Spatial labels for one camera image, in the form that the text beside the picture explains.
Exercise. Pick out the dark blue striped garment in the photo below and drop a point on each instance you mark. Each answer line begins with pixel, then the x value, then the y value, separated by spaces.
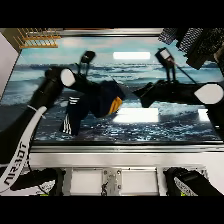
pixel 100 100

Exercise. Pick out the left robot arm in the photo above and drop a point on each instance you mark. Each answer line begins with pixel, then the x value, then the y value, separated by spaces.
pixel 20 133

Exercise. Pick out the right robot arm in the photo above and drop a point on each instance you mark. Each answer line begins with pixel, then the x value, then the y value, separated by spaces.
pixel 176 93

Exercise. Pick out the heap of clothes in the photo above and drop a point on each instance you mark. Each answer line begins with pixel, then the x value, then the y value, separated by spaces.
pixel 200 43

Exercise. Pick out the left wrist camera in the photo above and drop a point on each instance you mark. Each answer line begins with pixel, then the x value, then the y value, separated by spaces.
pixel 88 56

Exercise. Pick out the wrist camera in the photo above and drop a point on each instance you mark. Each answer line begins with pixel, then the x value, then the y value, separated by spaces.
pixel 164 54
pixel 88 56

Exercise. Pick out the silver frame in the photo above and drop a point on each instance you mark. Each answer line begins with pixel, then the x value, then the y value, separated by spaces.
pixel 111 181

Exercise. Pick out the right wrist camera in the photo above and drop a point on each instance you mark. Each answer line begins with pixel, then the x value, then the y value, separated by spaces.
pixel 164 54

